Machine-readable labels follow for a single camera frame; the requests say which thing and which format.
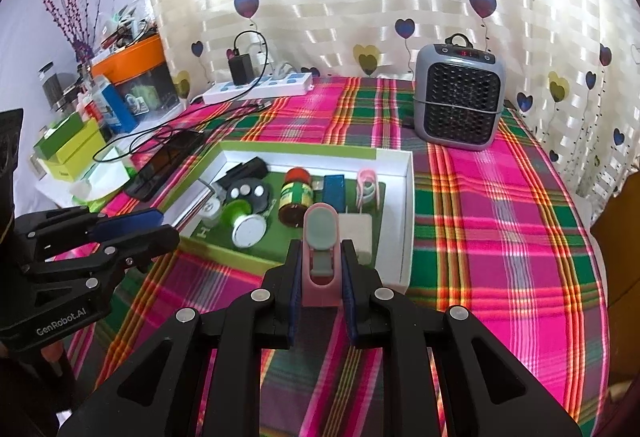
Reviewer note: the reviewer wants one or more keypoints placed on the black smartphone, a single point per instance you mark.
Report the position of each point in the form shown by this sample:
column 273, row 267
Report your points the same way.
column 165, row 161

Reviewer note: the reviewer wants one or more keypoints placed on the black power adapter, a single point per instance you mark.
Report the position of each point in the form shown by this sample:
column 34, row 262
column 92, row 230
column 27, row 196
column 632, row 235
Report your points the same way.
column 241, row 69

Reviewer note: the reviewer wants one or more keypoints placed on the white usb charger block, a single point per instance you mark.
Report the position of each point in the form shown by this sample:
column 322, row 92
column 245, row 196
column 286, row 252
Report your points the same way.
column 358, row 228

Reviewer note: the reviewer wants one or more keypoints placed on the small pink clip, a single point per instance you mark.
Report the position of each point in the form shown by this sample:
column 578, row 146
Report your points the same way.
column 367, row 189

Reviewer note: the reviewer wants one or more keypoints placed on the black round three-button remote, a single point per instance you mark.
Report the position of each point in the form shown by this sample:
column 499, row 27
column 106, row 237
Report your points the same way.
column 254, row 191

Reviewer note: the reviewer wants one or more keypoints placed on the grey mini fan heater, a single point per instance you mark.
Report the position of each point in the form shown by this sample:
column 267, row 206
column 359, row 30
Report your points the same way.
column 458, row 94

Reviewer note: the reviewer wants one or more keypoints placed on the blue white carton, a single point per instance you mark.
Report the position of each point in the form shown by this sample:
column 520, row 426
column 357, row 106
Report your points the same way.
column 114, row 110

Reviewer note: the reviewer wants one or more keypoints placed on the brown bottle red cap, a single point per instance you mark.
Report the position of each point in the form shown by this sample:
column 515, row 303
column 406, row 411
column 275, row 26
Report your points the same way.
column 296, row 196

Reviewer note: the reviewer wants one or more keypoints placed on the green white cardboard box tray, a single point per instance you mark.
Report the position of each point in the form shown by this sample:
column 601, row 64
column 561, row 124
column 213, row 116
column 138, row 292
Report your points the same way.
column 393, row 220

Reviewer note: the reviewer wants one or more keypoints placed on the white round small jar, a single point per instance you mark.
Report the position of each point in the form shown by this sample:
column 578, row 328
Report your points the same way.
column 210, row 213

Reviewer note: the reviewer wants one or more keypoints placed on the yellow green boxes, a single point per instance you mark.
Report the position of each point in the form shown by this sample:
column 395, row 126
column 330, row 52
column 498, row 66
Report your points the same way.
column 67, row 148

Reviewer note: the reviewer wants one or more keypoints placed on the pink grey folding holder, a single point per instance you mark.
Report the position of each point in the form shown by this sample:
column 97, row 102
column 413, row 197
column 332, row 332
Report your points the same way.
column 322, row 258

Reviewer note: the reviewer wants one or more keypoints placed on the person left hand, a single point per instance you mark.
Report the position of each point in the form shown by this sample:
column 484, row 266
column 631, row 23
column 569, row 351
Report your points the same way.
column 53, row 352

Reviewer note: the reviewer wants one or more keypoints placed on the green tissue pack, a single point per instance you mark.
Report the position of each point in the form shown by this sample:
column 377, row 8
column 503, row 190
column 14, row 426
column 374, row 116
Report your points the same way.
column 98, row 185

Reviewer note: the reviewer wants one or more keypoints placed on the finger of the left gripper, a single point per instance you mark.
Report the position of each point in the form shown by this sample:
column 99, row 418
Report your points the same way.
column 50, row 233
column 111, row 261

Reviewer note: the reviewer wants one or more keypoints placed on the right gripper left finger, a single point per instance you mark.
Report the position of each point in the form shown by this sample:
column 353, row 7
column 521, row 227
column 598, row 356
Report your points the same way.
column 199, row 373

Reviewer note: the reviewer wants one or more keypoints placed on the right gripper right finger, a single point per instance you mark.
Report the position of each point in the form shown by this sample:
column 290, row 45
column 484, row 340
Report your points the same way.
column 444, row 372

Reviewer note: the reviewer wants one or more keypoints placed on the blue usb stick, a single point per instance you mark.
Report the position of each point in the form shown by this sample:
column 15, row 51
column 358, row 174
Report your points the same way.
column 334, row 192

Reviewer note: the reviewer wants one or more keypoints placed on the orange black storage box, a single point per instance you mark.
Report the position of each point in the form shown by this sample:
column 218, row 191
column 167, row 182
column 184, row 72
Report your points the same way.
column 140, row 75

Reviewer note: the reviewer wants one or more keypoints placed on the heart pattern white curtain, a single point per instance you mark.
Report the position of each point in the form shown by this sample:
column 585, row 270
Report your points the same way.
column 572, row 66

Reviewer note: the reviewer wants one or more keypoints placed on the wooden cabinet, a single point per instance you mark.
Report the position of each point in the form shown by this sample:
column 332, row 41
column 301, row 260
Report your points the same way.
column 617, row 233

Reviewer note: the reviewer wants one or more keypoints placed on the black rectangular stamp device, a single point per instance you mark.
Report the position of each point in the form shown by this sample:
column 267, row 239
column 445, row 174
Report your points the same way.
column 254, row 168

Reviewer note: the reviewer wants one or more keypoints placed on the plaid pink green tablecloth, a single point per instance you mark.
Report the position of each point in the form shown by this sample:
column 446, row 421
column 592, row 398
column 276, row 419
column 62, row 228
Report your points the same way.
column 495, row 231

